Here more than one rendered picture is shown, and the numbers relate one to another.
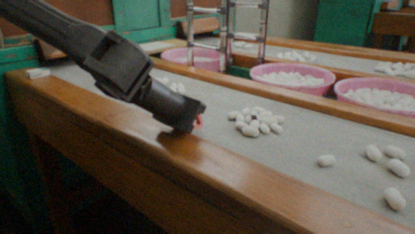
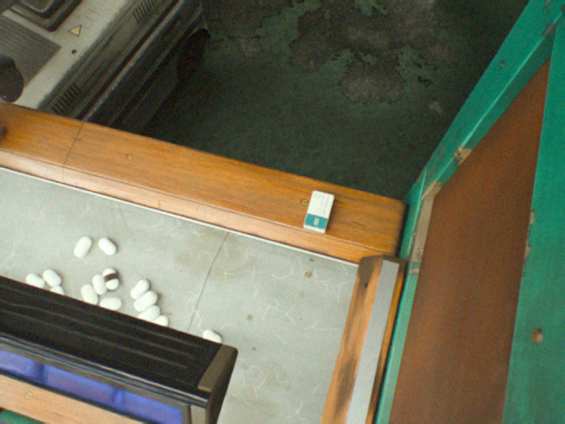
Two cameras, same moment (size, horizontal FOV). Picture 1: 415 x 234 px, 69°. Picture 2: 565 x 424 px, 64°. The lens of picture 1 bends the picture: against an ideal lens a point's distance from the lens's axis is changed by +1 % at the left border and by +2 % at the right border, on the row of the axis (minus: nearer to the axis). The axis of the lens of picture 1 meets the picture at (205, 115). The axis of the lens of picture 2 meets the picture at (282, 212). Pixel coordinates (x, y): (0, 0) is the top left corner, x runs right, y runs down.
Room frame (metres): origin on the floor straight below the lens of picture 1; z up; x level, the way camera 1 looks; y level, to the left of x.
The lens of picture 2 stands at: (1.12, 0.42, 1.47)
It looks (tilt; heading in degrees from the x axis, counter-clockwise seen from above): 72 degrees down; 163
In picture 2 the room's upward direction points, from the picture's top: 9 degrees counter-clockwise
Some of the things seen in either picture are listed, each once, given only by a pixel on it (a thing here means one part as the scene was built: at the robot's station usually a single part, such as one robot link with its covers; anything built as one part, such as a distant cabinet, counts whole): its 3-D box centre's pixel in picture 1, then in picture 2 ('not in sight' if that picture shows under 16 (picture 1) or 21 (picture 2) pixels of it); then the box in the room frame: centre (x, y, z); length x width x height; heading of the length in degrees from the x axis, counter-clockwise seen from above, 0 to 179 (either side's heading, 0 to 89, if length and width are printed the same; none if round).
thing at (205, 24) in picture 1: (200, 25); not in sight; (1.67, 0.03, 0.83); 0.30 x 0.06 x 0.07; 139
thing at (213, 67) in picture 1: (193, 64); not in sight; (1.23, 0.05, 0.72); 0.27 x 0.27 x 0.10
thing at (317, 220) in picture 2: (38, 72); (319, 211); (0.93, 0.54, 0.77); 0.06 x 0.04 x 0.02; 139
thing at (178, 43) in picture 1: (158, 46); not in sight; (1.38, 0.22, 0.77); 0.33 x 0.15 x 0.01; 139
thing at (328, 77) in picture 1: (289, 87); not in sight; (0.94, -0.28, 0.72); 0.27 x 0.27 x 0.10
